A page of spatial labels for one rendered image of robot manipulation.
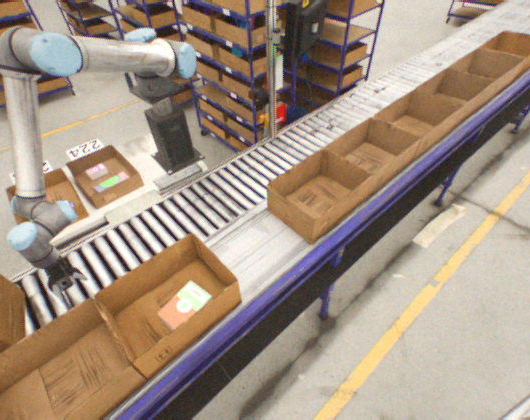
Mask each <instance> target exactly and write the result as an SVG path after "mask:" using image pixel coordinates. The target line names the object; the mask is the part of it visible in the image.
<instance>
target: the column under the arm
mask: <svg viewBox="0 0 530 420"><path fill-rule="evenodd" d="M171 104H172V107H173V111H172V113H171V114H167V115H164V116H158V115H156V114H155V113H154V111H153V108H150V109H148V110H145V111H144V114H145V117H146V120H147V122H148V125H149V128H150V129H151V135H152V138H153V140H154V143H155V146H156V148H157V150H158V152H156V153H154V154H150V155H151V156H152V158H153V160H154V161H155V162H157V163H158V164H159V165H160V166H161V167H162V169H163V170H164V171H165V172H166V173H167V174H168V175H169V176H170V175H171V174H173V173H176V172H178V171H181V170H183V169H185V168H187V167H188V166H190V165H192V164H195V163H197V162H199V161H201V160H203V159H204V158H205V157H204V156H203V155H202V154H201V153H200V152H199V151H198V150H197V149H194V146H193V142H192V139H191V135H190V132H189V128H188V124H187V120H186V116H185V113H184V111H183V110H182V109H181V108H180V107H178V106H176V105H175V104H174V103H173V102H172V101H171Z"/></svg>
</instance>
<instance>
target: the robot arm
mask: <svg viewBox="0 0 530 420"><path fill-rule="evenodd" d="M124 39H125V41H118V40H105V39H102V38H92V37H79V36H70V35H67V34H65V33H54V32H44V31H38V30H37V29H32V28H29V27H23V26H19V27H11V28H9V29H7V30H6V31H5V32H4V33H3V34H2V35H0V72H1V74H2V76H3V86H4V87H5V98H6V108H7V118H8V121H9V128H10V138H11V148H12V158H13V169H14V179H15V189H16V191H15V196H14V198H13V199H12V201H11V208H12V209H13V211H14V213H16V214H17V215H18V216H20V217H22V218H28V219H30V220H32V222H31V223H30V222H25V223H21V224H19V225H17V226H15V227H14V228H12V229H11V231H10V232H9V234H8V236H7V241H8V244H9V245H10V246H11V248H13V249H14V250H16V251H17V252H18V253H19V254H20V255H21V256H22V257H24V258H25V259H26V260H27V261H26V263H27V264H29V263H31V266H33V267H35V268H38V269H44V271H45V273H46V274H47V276H48V278H47V279H48V280H47V281H48V282H47V287H48V289H49V290H50V291H51V292H53V294H54V295H55V296H57V297H58V298H59V297H60V296H61V295H60V291H61V290H62V291H64V290H66V289H69V288H71V287H72V286H73V285H74V283H73V281H72V279H70V276H72V278H79V279H83V280H84V281H87V280H88V277H87V276H86V275H85V274H84V273H83V272H81V271H80V269H78V268H75V267H72V268H71V267H69V268H68V267H67V266H68V265H67V261H65V260H64V259H63V258H62V257H61V255H60V256H59V252H58V251H57V250H56V249H55V248H54V247H55V246H54V245H53V244H51V243H50V242H51V241H52V240H53V239H54V238H55V237H56V235H59V234H60V233H61V232H62V231H63V230H64V229H65V228H66V227H68V226H70V225H71V224H72V222H73V221H74V220H75V219H76V218H77V215H76V213H75V211H74V210H73V209H72V208H71V207H70V206H69V205H68V204H67V203H65V202H64V201H60V200H59V201H57V203H56V204H54V203H52V202H50V201H48V200H46V191H45V186H44V171H43V154H42V138H41V122H40V120H39V106H38V90H37V81H36V80H37V78H39V77H41V71H42V72H46V73H49V74H52V75H55V76H72V75H74V74H78V73H86V72H93V73H117V72H135V73H136V76H137V85H136V87H137V91H138V92H139V94H141V95H143V96H146V97H157V96H164V95H166V94H168V93H169V92H171V91H172V90H173V88H174V84H173V81H172V78H171V77H180V78H182V79H189V78H190V77H191V76H192V75H193V74H194V72H195V69H196V56H195V50H194V48H193V47H192V46H191V45H190V44H187V43H185V42H178V41H173V40H167V39H162V38H157V37H156V33H155V31H154V30H153V29H146V28H141V29H137V30H133V31H132V32H130V33H128V34H127V35H125V36H124ZM59 258H61V259H59ZM58 259H59V260H58Z"/></svg>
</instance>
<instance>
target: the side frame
mask: <svg viewBox="0 0 530 420"><path fill-rule="evenodd" d="M529 87H530V73H529V74H528V75H527V76H525V77H524V78H523V79H522V80H521V81H519V82H518V83H517V84H516V85H515V86H514V87H512V88H511V89H510V90H509V91H508V92H506V93H505V94H504V95H502V96H500V97H499V98H498V99H497V100H496V101H494V102H493V103H492V104H491V105H490V106H488V107H487V108H486V109H485V110H484V111H483V112H481V114H479V115H478V116H476V117H475V118H474V119H473V120H472V121H470V122H469V123H468V124H467V125H466V126H464V127H463V128H461V129H460V130H458V132H457V133H456V134H455V135H454V136H452V137H451V138H450V139H448V140H446V141H445V142H444V143H443V144H442V145H441V146H440V147H439V148H438V149H435V150H434V151H433V152H432V153H431V154H429V156H428V157H427V158H426V159H423V160H422V161H421V162H420V163H419V164H417V166H416V167H415V168H412V169H411V170H410V171H409V172H408V173H406V175H405V176H404V177H401V178H400V179H399V180H398V181H397V182H396V183H395V184H394V185H392V186H391V187H389V188H388V189H387V191H386V192H384V193H382V194H381V195H380V196H378V198H377V199H376V200H375V201H372V202H371V203H370V204H369V206H367V207H366V208H364V209H363V210H361V211H360V213H359V214H358V215H356V216H354V217H353V218H352V219H351V220H350V221H349V222H348V223H345V224H344V226H343V227H342V228H341V229H339V230H337V231H336V233H334V234H333V235H332V236H331V237H330V238H328V239H327V240H326V241H325V242H323V243H322V244H321V245H320V246H318V247H317V248H316V249H315V250H314V251H313V252H311V253H310V254H309V255H308V256H306V258H305V259H303V260H301V261H300V262H299V263H298V265H296V266H294V267H293V268H292V269H291V270H290V271H289V272H288V273H287V274H284V276H283V277H282V278H281V279H279V280H278V281H277V282H276V283H274V284H273V285H272V286H271V287H270V288H269V289H268V290H266V291H265V292H263V293H262V295H261V296H260V297H258V298H256V299H255V300H254V302H252V303H251V304H250V305H249V306H247V307H246V308H245V309H244V310H243V311H241V312H240V313H239V315H236V316H235V317H234V318H233V319H232V320H231V321H230V322H229V323H228V324H227V325H224V326H223V328H222V329H221V330H219V331H218V332H217V333H216V334H214V335H213V336H212V337H211V338H210V339H208V340H207V341H206V343H205V344H203V345H201V346H200V347H199V348H198V349H197V350H196V351H195V352H194V353H193V354H191V355H190V356H188V357H187V358H186V359H185V360H184V361H183V362H182V363H180V364H179V365H178V366H177V368H175V369H173V370H172V371H171V372H170V373H168V374H167V376H166V377H165V378H163V379H162V380H161V381H160V382H159V383H157V384H156V385H155V386H154V387H152V388H151V389H150V390H149V391H148V392H146V393H145V394H144V395H143V396H142V397H141V398H140V399H139V400H138V401H137V402H136V403H134V404H133V405H132V406H131V407H130V408H128V409H127V410H126V411H125V412H124V413H123V414H122V415H121V416H120V417H118V418H117V419H116V420H152V419H153V418H154V417H155V416H156V415H157V414H158V413H160V412H161V411H162V410H163V409H164V408H165V407H167V406H168V405H169V404H170V403H171V401H172V400H173V399H175V398H176V397H177V396H178V395H179V394H180V393H181V392H182V391H184V390H185V389H186V388H187V387H188V386H189V385H191V384H192V383H193V381H194V380H195V379H196V378H197V377H199V376H201V375H202V374H203V372H204V371H205V370H207V369H208V368H209V367H210V366H211V365H212V364H214V363H215V362H216V361H217V360H218V359H219V358H220V357H221V356H222V355H223V354H224V353H226V352H227V351H228V350H229V349H230V348H231V347H232V346H233V345H234V344H235V343H236V342H238V341H239V340H240V339H241V338H242V337H243V336H244V335H246V333H248V332H249V331H250V330H251V329H252V328H254V326H255V325H256V324H258V323H259V322H261V321H262V319H263V318H264V317H265V316H266V315H269V314H270V312H271V311H272V310H273V309H274V308H275V307H277V306H278V305H279V304H280V303H281V302H282V301H284V300H285V298H287V297H288V296H289V295H290V294H292V292H293V291H294V290H296V289H297V288H298V287H299V286H300V285H301V284H302V283H304V282H305V281H307V279H308V278H309V277H310V276H311V275H313V274H314V273H315V272H316V271H317V270H318V269H319V268H321V267H322V266H323V265H324V264H325V263H326V262H327V261H328V260H330V259H331V258H332V257H333V256H334V255H335V254H336V253H338V252H339V251H340V250H341V249H342V248H343V247H344V246H346V245H347V244H348V243H349V242H350V241H351V240H352V239H353V238H355V237H356V236H357V235H358V234H359V233H361V231H363V230H364V229H365V228H366V227H367V226H369V224H371V223H372V222H373V221H374V220H376V219H377V218H378V216H380V215H381V214H382V213H384V212H385V211H386V210H387V208H389V207H390V206H392V205H393V204H394V203H395V202H396V201H397V200H399V199H400V198H401V197H402V196H403V195H404V194H405V193H406V192H408V191H409V190H410V189H411V188H412V187H413V186H414V185H416V184H417V183H418V182H419V181H420V180H421V179H423V178H424V177H425V176H427V174H428V173H429V172H431V171H432V170H433V169H434V168H435V167H437V166H438V165H439V164H440V163H441V162H442V161H443V160H444V159H445V158H447V157H449V156H450V155H451V154H452V153H453V151H455V150H456V149H457V148H458V147H460V146H461V145H462V144H464V143H465V142H466V141H467V140H468V139H469V138H470V137H472V135H474V134H475V133H476V132H477V131H478V130H480V129H481V128H482V127H483V126H484V125H485V124H486V123H487V122H490V121H491V120H492V119H493V118H494V117H495V116H497V115H498V114H499V113H500V112H501V111H502V110H503V109H504V108H506V107H507V106H508V105H510V104H511V103H512V102H513V101H515V100H516V99H517V98H518V97H519V96H520V95H521V94H523V93H524V92H525V91H526V90H527V89H528V88H529Z"/></svg>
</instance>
